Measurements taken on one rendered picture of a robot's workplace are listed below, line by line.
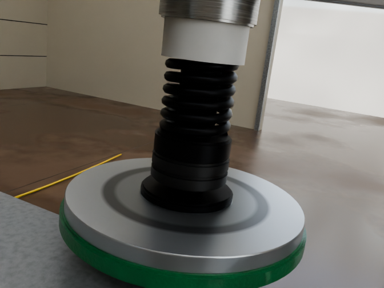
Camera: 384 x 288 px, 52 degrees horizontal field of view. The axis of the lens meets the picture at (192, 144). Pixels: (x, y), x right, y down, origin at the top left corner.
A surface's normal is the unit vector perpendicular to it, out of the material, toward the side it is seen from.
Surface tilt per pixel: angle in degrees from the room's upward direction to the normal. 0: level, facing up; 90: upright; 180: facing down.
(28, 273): 0
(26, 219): 0
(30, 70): 90
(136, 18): 90
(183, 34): 90
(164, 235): 0
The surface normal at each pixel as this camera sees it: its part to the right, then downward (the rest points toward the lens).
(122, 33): -0.43, 0.18
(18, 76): 0.90, 0.22
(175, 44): -0.65, 0.12
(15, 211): 0.11, -0.96
